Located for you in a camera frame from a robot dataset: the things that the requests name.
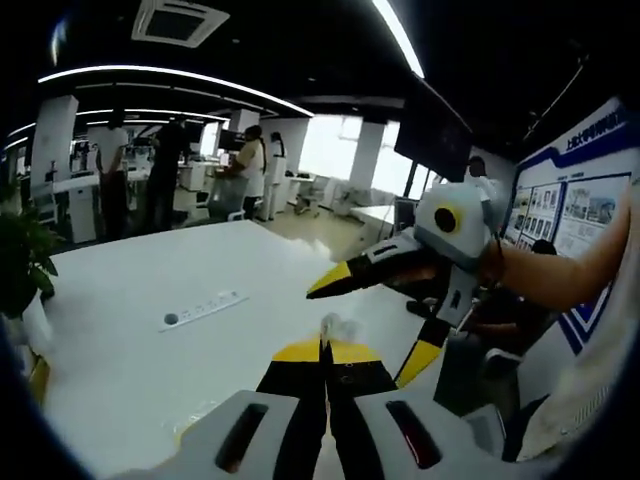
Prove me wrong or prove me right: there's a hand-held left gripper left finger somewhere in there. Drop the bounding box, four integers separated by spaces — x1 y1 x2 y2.
112 335 333 480

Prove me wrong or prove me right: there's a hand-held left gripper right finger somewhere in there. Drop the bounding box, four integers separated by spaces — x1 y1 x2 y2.
323 340 509 480

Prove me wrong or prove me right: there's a yellow silicone block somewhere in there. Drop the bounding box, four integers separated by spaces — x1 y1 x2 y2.
164 399 221 446
27 355 51 401

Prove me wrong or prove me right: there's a black hanging screen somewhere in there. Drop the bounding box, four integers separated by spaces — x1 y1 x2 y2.
393 73 474 184

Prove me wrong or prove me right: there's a white table socket panel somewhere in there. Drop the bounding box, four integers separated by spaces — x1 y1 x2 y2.
158 289 251 334

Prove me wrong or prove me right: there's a cream knit sweater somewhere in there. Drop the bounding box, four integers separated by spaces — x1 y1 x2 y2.
517 189 640 464

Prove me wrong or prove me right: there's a grey office chair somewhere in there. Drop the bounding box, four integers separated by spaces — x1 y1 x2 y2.
206 176 247 224

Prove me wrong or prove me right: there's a long ceiling light strip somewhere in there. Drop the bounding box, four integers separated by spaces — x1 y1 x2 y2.
371 0 427 80
36 63 315 118

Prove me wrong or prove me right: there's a green potted plant white pot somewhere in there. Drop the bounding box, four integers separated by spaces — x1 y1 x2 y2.
0 179 60 346

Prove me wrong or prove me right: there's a ceiling air conditioner vent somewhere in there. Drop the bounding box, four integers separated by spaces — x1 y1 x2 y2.
130 0 232 49

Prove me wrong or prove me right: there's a blue white wall poster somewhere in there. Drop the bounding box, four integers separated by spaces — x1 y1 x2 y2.
499 97 640 356

